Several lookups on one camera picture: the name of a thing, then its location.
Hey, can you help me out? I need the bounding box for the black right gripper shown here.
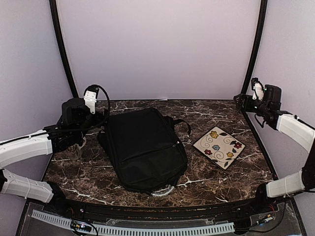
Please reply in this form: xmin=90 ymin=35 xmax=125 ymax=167
xmin=234 ymin=93 xmax=270 ymax=117

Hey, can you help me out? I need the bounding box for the black student backpack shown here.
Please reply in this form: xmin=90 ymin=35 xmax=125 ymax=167
xmin=97 ymin=107 xmax=188 ymax=196

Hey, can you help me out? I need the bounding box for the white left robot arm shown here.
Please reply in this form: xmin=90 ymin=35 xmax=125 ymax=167
xmin=0 ymin=110 xmax=109 ymax=214

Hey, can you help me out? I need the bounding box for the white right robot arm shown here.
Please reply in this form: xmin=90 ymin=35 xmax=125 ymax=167
xmin=233 ymin=94 xmax=315 ymax=213

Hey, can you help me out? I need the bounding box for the white patterned mug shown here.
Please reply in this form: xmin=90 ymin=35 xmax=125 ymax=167
xmin=69 ymin=137 xmax=87 ymax=160

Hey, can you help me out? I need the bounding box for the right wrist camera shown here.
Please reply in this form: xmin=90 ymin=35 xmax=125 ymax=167
xmin=251 ymin=78 xmax=265 ymax=101

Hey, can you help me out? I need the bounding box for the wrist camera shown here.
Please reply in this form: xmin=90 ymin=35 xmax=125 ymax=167
xmin=83 ymin=85 xmax=99 ymax=114
xmin=251 ymin=78 xmax=265 ymax=101

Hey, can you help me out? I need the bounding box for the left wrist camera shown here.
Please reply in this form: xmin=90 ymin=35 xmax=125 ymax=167
xmin=83 ymin=85 xmax=99 ymax=114

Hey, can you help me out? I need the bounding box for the black right frame post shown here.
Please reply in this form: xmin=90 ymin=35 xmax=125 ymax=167
xmin=241 ymin=0 xmax=268 ymax=94

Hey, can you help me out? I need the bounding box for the black frame post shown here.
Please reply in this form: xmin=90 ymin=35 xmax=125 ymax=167
xmin=49 ymin=0 xmax=79 ymax=98
xmin=241 ymin=0 xmax=268 ymax=94

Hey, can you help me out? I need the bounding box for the grey slotted cable duct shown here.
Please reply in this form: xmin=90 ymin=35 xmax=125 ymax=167
xmin=31 ymin=210 xmax=235 ymax=236

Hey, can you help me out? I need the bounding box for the black left frame post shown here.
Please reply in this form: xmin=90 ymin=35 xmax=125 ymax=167
xmin=49 ymin=0 xmax=79 ymax=98

